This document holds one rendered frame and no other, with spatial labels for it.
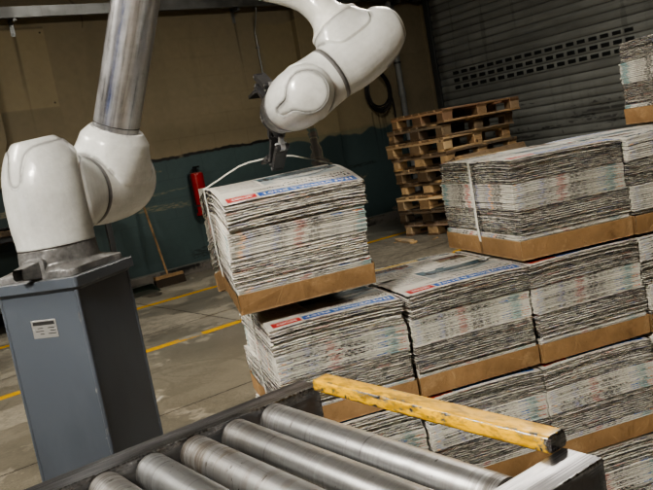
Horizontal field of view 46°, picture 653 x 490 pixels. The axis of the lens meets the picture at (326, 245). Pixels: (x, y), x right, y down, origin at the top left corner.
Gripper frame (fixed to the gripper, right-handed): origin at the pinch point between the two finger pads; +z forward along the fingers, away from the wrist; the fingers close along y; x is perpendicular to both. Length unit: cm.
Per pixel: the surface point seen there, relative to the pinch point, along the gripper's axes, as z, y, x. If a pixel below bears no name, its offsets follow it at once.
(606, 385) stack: -14, 71, 64
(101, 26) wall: 666, -207, -1
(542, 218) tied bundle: -16, 31, 54
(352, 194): -19.7, 18.1, 10.9
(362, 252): -15.7, 29.9, 12.1
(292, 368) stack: -16, 50, -7
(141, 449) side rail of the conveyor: -56, 47, -37
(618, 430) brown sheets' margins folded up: -13, 82, 65
